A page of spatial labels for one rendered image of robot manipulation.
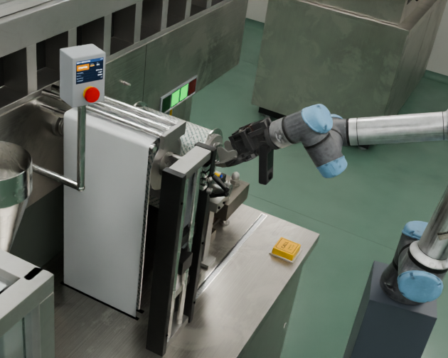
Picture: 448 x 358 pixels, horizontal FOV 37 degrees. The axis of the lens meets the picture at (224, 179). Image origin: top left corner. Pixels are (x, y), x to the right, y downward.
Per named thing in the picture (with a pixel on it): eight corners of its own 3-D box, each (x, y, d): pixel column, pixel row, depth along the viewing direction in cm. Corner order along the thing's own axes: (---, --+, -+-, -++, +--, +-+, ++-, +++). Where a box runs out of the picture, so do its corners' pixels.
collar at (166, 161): (178, 188, 160) (181, 165, 157) (157, 180, 162) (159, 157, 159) (191, 177, 165) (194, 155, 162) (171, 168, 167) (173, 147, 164)
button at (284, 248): (291, 261, 207) (293, 255, 205) (271, 253, 209) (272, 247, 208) (299, 250, 212) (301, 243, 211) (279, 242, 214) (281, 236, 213)
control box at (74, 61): (76, 112, 121) (77, 61, 116) (58, 97, 125) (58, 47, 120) (109, 104, 125) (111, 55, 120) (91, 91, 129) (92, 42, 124)
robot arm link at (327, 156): (351, 153, 178) (332, 119, 174) (348, 173, 169) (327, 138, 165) (326, 164, 181) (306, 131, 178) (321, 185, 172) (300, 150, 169)
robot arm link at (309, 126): (331, 138, 164) (313, 110, 161) (294, 152, 170) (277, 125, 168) (338, 123, 170) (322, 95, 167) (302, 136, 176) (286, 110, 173)
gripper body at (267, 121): (237, 128, 183) (272, 113, 176) (252, 155, 185) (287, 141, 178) (225, 138, 177) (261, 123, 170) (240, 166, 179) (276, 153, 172)
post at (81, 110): (81, 190, 135) (82, 102, 125) (75, 187, 136) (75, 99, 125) (86, 187, 137) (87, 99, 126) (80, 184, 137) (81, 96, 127)
